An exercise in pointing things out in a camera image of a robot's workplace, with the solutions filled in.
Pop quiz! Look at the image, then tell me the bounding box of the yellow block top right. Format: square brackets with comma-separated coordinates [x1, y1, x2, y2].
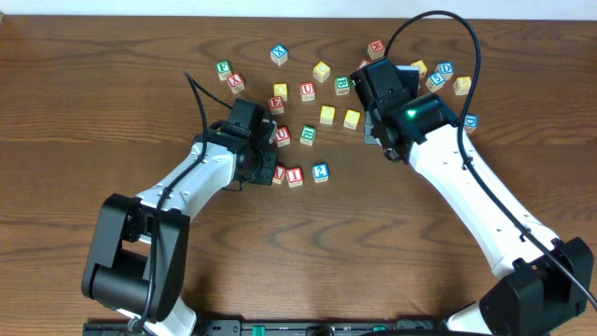
[411, 60, 427, 78]

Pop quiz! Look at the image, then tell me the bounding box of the yellow block top centre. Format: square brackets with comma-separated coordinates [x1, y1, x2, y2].
[313, 61, 331, 83]

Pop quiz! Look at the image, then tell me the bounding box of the red U block lower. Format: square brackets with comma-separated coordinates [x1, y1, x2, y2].
[275, 127, 291, 147]

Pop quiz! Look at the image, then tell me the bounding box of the blue D block upper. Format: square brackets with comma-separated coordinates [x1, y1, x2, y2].
[435, 62, 454, 80]

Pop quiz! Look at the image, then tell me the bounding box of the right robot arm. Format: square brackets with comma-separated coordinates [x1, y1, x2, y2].
[350, 58, 594, 335]

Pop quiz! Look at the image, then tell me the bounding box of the green R block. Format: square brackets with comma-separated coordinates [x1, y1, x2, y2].
[299, 126, 316, 146]

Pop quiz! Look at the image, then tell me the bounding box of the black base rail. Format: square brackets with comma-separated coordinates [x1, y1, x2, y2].
[82, 318, 467, 336]

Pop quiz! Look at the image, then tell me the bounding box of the red i block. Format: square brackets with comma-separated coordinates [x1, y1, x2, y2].
[357, 60, 369, 69]
[286, 167, 304, 188]

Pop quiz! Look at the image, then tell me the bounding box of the red Y block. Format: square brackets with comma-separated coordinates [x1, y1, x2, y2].
[226, 73, 245, 94]

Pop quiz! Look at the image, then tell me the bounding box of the red W block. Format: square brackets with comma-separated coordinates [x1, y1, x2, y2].
[368, 39, 386, 61]

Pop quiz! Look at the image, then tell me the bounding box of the red A block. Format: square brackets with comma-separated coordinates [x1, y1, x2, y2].
[272, 165, 285, 185]

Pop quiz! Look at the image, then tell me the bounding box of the blue S block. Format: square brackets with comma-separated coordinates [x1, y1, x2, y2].
[425, 72, 446, 92]

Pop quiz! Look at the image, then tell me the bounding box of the blue D block right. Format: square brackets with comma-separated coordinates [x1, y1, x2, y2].
[464, 114, 479, 133]

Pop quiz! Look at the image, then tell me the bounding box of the yellow B block far right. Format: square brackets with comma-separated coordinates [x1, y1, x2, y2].
[453, 76, 472, 96]

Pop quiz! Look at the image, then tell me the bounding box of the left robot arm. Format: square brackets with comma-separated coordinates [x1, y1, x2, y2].
[81, 99, 277, 335]

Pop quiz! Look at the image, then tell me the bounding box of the green B block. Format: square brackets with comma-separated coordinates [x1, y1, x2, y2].
[334, 76, 352, 95]

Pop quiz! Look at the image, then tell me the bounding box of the yellow block upper left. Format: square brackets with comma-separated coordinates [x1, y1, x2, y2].
[273, 83, 288, 102]

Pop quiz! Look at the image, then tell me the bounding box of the yellow block centre right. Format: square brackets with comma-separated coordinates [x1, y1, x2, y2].
[343, 109, 361, 130]

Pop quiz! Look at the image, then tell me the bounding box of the red E block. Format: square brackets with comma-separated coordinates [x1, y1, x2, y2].
[269, 96, 285, 115]

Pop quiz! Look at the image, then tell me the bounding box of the green F block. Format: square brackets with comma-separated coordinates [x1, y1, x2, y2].
[215, 60, 232, 81]

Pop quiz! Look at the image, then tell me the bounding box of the blue X block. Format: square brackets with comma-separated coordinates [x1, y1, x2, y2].
[270, 45, 288, 66]

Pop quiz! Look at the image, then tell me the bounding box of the blue d block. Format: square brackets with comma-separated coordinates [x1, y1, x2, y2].
[464, 114, 479, 133]
[435, 62, 454, 80]

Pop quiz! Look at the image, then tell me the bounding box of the red U block upper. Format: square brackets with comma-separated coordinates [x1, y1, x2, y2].
[299, 82, 316, 102]

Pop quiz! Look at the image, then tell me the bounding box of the yellow block centre left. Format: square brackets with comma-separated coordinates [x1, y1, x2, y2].
[320, 105, 336, 125]

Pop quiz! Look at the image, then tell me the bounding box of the blue 2 block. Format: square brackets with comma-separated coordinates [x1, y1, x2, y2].
[312, 163, 329, 183]

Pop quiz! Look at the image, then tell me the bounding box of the red u block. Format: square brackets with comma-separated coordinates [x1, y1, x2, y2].
[275, 127, 291, 147]
[299, 82, 316, 102]

